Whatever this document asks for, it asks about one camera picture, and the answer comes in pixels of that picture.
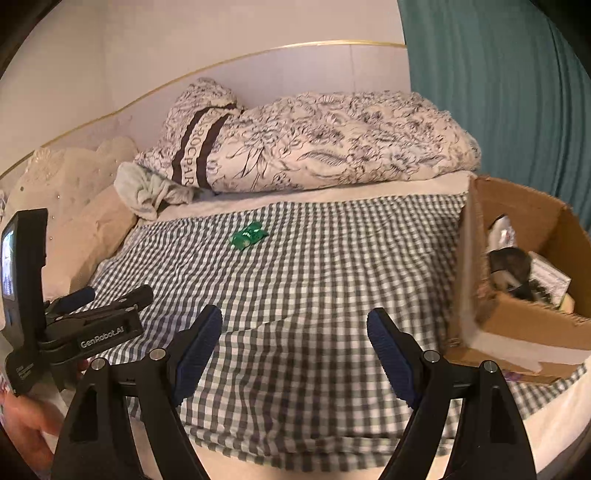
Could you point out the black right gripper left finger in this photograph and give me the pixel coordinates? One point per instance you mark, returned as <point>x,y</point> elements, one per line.
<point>96,440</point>

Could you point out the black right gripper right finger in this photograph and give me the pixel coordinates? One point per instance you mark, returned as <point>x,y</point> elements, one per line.
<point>491,440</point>

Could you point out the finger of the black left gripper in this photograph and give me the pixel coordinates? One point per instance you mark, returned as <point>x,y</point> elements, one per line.
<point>69,303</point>
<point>136,299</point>

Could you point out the green wrapper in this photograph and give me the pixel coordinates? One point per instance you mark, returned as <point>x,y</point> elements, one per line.
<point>248,236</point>

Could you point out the black small pouch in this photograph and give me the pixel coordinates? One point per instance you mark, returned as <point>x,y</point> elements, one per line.
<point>510,273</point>

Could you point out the floral white plastic bag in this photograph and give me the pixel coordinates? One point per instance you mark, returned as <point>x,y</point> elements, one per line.
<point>501,234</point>

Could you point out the person's left hand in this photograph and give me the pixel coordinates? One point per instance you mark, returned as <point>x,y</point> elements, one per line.
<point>27,421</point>

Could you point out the beige tufted pillow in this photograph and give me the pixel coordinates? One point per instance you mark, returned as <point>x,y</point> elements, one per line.
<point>87,221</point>

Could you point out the pale green cloth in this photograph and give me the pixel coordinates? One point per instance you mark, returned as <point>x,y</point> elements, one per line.
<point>144,192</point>

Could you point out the cardboard box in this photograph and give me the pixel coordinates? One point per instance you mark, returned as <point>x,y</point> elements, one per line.
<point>535,341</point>

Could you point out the floral white duvet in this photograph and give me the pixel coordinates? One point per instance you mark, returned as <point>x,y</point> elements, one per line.
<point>307,141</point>

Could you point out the checkered grey white sheet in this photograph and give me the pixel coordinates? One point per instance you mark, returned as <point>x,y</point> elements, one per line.
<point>294,382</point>

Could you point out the green white carton in box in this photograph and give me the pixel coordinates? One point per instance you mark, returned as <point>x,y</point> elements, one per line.
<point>553,281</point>

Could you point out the white bed headboard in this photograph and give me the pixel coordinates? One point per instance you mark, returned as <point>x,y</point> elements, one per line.
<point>82,105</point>

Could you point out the teal curtain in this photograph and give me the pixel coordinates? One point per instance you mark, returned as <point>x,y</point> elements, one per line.
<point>507,74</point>

